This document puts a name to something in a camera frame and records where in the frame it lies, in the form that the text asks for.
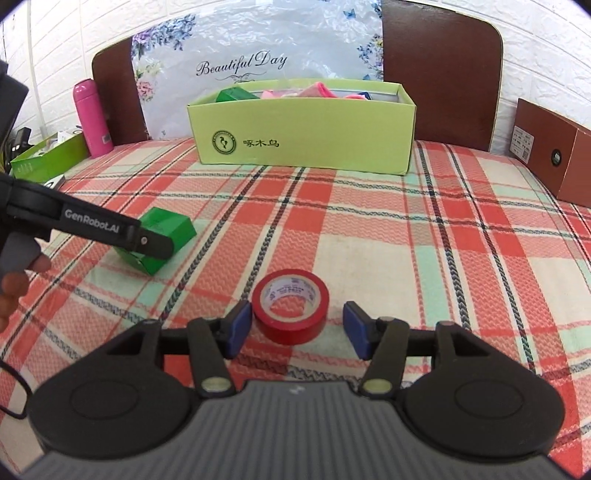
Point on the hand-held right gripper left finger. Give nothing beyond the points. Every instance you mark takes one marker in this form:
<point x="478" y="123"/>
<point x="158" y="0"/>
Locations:
<point x="240" y="323"/>

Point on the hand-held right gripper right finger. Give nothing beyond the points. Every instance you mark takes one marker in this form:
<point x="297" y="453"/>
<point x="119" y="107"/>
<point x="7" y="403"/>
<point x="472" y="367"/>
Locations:
<point x="358" y="330"/>

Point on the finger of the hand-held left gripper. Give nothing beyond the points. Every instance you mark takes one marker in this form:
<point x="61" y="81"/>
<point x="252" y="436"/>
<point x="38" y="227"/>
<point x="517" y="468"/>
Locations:
<point x="92" y="220"/>

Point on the red tape roll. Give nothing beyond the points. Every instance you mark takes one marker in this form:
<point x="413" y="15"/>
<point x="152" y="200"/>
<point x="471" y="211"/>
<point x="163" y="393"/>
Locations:
<point x="295" y="323"/>

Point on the small green box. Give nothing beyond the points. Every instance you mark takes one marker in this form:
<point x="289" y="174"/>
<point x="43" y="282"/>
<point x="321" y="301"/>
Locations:
<point x="235" y="94"/>
<point x="173" y="228"/>

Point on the light green cardboard box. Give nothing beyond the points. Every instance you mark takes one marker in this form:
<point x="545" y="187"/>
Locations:
<point x="300" y="134"/>

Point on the person's left hand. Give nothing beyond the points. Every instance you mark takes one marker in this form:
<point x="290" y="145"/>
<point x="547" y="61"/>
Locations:
<point x="11" y="284"/>

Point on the white power bank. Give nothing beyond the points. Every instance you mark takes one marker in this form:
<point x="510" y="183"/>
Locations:
<point x="54" y="181"/>

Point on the dark green box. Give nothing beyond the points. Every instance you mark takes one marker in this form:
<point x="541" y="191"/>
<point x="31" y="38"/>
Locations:
<point x="51" y="161"/>

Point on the white packet box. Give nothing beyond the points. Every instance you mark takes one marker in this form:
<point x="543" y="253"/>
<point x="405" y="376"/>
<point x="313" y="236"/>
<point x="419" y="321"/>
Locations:
<point x="69" y="134"/>

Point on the plaid bed sheet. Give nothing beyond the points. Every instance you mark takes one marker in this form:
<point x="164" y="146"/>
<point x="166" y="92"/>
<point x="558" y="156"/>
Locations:
<point x="369" y="230"/>

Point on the pink thermos bottle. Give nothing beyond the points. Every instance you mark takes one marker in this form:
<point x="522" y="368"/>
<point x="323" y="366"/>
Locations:
<point x="92" y="120"/>

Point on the black stand device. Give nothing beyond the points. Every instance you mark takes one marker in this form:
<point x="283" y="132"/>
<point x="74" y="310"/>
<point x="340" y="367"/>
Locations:
<point x="19" y="143"/>

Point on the floral plastic bag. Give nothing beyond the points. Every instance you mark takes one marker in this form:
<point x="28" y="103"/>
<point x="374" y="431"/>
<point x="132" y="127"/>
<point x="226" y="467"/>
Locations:
<point x="258" y="32"/>

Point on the brown cardboard box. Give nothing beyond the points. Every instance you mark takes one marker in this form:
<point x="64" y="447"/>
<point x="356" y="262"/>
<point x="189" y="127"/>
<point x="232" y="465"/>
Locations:
<point x="549" y="152"/>

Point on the brown wooden headboard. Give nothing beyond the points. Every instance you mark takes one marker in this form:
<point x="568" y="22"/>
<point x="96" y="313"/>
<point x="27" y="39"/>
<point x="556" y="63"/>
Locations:
<point x="443" y="69"/>

